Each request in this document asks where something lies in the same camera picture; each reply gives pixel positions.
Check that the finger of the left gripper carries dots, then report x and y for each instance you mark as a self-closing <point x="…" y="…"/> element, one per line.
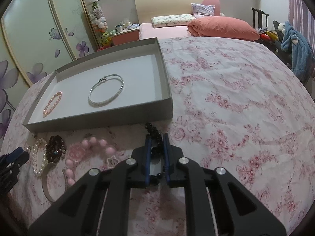
<point x="12" y="162"/>

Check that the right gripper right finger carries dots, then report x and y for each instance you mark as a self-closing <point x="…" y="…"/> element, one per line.
<point x="169" y="161"/>

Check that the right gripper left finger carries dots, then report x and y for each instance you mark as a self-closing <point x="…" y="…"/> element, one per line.
<point x="145" y="162"/>

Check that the wide silver cuff bangle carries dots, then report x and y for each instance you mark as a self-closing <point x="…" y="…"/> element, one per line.
<point x="46" y="181"/>

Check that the grey shallow tray box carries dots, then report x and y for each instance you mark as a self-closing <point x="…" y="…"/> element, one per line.
<point x="122" y="85"/>

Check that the pink and cream nightstand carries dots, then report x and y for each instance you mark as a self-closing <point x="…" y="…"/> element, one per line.
<point x="126" y="36"/>

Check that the bed with pink sheet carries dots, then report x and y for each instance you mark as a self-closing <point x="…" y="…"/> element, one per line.
<point x="146" y="31"/>

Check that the white mug on nightstand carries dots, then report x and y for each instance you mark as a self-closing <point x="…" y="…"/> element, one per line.
<point x="119" y="28"/>

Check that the floral white pillow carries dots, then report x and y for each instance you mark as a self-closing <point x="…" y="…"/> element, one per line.
<point x="172" y="20"/>

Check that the hanging stuffed toys column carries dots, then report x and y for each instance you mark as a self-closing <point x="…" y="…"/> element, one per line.
<point x="99" y="24"/>

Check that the folded salmon duvet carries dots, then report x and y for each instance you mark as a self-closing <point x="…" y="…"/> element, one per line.
<point x="225" y="27"/>

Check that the cream and pink headboard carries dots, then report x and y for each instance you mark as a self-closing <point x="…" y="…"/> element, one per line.
<point x="147" y="9"/>

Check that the purple patterned pillow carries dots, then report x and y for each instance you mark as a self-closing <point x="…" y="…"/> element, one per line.
<point x="200" y="10"/>

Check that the floral sliding wardrobe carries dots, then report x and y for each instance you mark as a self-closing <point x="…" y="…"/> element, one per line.
<point x="38" y="37"/>

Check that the blue hanging garment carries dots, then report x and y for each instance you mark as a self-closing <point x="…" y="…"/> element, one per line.
<point x="302" y="52"/>

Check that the dark wooden chair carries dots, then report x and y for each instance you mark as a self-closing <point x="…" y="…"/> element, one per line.
<point x="258" y="15"/>

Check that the pink curtain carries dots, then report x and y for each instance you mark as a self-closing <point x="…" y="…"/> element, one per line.
<point x="302" y="20"/>

